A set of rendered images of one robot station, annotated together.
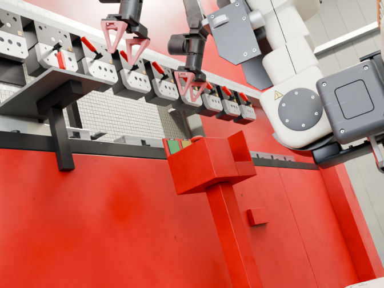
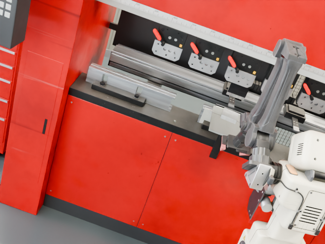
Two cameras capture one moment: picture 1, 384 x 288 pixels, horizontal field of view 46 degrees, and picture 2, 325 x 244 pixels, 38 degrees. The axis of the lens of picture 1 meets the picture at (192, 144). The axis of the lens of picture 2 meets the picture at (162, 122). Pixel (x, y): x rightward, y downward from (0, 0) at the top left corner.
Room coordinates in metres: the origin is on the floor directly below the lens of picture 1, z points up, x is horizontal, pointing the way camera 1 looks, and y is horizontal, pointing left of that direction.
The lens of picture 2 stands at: (-0.23, -1.38, 2.17)
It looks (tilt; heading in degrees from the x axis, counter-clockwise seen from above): 31 degrees down; 60
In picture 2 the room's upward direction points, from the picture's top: 20 degrees clockwise
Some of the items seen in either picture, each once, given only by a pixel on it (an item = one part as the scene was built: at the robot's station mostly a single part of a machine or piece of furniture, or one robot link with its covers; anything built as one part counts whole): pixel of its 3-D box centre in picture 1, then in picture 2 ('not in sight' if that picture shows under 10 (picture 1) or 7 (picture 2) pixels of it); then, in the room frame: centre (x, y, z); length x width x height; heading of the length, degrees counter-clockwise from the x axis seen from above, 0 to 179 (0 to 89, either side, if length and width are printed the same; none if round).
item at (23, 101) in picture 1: (48, 96); (227, 123); (1.15, 0.34, 1.00); 0.26 x 0.18 x 0.01; 59
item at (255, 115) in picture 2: not in sight; (270, 90); (1.02, 0.00, 1.40); 0.11 x 0.06 x 0.43; 161
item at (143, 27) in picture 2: not in sight; (205, 43); (1.29, 1.03, 1.12); 1.13 x 0.02 x 0.44; 149
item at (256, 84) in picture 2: not in sight; (266, 88); (1.61, 0.71, 1.02); 0.37 x 0.06 x 0.04; 149
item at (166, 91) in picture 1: (158, 84); not in sight; (1.89, 0.07, 1.26); 0.15 x 0.09 x 0.17; 149
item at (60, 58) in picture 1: (59, 57); not in sight; (1.33, 0.34, 1.20); 0.04 x 0.02 x 0.10; 59
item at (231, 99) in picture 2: not in sight; (232, 96); (1.32, 0.61, 1.01); 0.26 x 0.12 x 0.05; 59
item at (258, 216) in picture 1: (258, 216); not in sight; (2.03, -0.19, 0.58); 0.15 x 0.02 x 0.07; 149
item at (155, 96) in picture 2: not in sight; (131, 87); (0.76, 0.75, 0.92); 0.50 x 0.06 x 0.10; 149
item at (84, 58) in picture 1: (92, 65); (315, 93); (1.55, 0.28, 1.26); 0.15 x 0.09 x 0.17; 149
